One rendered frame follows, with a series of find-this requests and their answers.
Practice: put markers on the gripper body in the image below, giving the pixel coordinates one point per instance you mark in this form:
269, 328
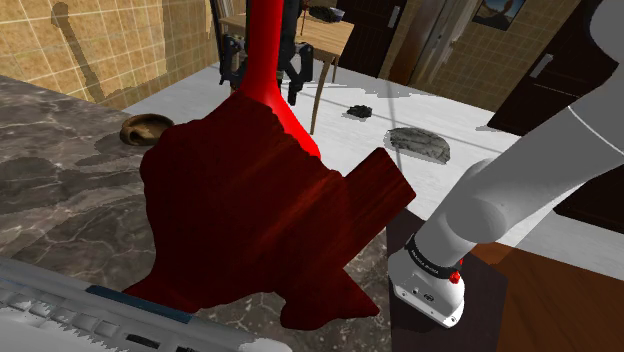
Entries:
290, 24

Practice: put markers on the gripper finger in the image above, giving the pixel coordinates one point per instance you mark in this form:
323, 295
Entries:
302, 63
231, 58

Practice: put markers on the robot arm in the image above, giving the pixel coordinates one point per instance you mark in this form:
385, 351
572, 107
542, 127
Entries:
512, 195

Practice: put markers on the wooden table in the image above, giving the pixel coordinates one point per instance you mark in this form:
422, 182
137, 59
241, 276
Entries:
331, 35

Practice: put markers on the dark door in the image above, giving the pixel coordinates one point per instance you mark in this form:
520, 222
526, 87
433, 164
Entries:
368, 34
575, 73

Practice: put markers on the small black object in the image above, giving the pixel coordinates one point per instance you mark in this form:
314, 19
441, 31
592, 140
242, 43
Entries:
360, 111

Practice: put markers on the brown bowl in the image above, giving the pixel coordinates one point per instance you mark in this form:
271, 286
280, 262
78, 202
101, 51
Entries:
134, 135

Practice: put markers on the red long-necked vase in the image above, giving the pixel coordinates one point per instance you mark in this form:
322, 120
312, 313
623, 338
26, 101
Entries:
234, 209

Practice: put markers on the wall picture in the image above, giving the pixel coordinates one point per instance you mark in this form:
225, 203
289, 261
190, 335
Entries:
497, 12

